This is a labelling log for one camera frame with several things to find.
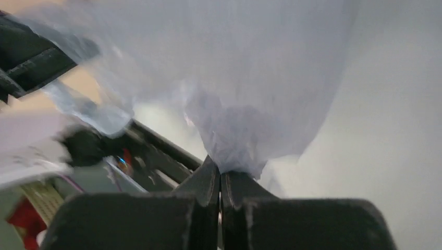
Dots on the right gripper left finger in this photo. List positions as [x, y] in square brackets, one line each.
[185, 218]

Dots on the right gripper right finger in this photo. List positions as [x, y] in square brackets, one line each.
[254, 218]

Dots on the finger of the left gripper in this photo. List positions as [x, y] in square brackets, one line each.
[28, 61]

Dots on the blue plastic trash bag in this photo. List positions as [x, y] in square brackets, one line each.
[256, 78]

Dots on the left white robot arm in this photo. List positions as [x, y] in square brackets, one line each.
[79, 148]

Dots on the beige trash bin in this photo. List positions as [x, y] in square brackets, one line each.
[77, 78]

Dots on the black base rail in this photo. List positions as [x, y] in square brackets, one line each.
[153, 162]

